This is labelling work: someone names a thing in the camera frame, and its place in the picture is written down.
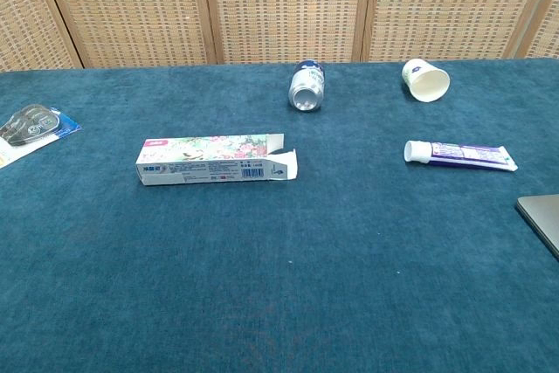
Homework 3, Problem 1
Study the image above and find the floral white toothpaste box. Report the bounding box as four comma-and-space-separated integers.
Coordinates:
135, 132, 300, 187

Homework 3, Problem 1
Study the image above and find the purple white toothpaste tube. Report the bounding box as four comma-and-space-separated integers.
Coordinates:
403, 140, 520, 173

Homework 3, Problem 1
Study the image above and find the white paper cup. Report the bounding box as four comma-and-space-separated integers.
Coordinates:
401, 58, 452, 104

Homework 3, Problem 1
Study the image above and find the blue velvet tablecloth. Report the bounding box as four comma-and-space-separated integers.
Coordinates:
0, 57, 559, 373

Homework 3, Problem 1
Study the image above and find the woven rattan screen panel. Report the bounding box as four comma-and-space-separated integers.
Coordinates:
361, 0, 558, 63
36, 0, 218, 69
522, 0, 559, 60
200, 0, 376, 66
0, 0, 85, 73

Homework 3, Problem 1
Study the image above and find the correction tape blister pack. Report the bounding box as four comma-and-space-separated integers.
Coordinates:
0, 103, 83, 169

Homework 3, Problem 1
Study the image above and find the grey laptop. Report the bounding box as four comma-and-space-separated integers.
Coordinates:
514, 193, 559, 261

